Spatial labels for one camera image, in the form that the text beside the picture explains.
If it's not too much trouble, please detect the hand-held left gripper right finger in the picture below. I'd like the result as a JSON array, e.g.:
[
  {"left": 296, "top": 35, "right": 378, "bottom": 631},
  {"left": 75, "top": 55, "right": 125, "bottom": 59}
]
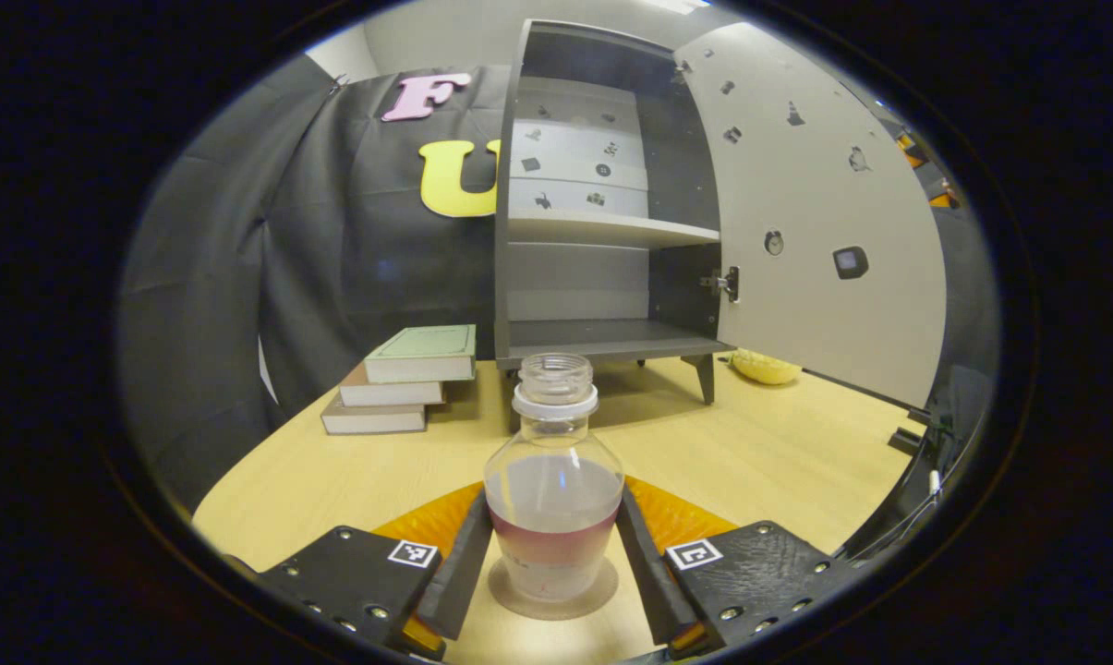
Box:
[{"left": 615, "top": 475, "right": 859, "bottom": 654}]

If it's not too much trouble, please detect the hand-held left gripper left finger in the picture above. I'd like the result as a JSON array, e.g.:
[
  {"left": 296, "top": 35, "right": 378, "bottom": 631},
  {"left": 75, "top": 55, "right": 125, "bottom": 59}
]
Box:
[{"left": 257, "top": 479, "right": 495, "bottom": 660}]

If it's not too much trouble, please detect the clear plastic bottle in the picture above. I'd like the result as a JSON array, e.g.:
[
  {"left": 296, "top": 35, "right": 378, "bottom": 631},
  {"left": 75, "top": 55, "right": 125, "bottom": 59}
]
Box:
[{"left": 483, "top": 352, "right": 627, "bottom": 604}]

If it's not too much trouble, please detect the light grey cabinet door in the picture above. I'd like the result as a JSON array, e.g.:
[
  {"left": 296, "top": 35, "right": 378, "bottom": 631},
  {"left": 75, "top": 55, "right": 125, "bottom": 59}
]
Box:
[{"left": 673, "top": 21, "right": 949, "bottom": 412}]

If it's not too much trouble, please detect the dark grey cabinet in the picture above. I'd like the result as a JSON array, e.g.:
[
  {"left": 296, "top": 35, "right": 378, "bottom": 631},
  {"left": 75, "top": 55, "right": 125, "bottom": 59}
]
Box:
[{"left": 493, "top": 18, "right": 738, "bottom": 408}]

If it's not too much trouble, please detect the green hardcover book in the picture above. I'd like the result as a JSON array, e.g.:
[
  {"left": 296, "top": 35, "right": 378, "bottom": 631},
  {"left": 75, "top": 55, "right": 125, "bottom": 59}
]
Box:
[{"left": 363, "top": 323, "right": 478, "bottom": 386}]

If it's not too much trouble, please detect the yellow sponge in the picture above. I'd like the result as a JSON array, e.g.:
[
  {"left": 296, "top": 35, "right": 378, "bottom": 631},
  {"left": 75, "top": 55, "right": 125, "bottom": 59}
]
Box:
[{"left": 729, "top": 347, "right": 804, "bottom": 387}]

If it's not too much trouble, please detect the black backdrop cloth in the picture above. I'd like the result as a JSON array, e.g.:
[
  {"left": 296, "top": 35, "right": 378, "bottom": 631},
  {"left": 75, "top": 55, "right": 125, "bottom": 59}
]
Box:
[{"left": 117, "top": 55, "right": 1002, "bottom": 514}]

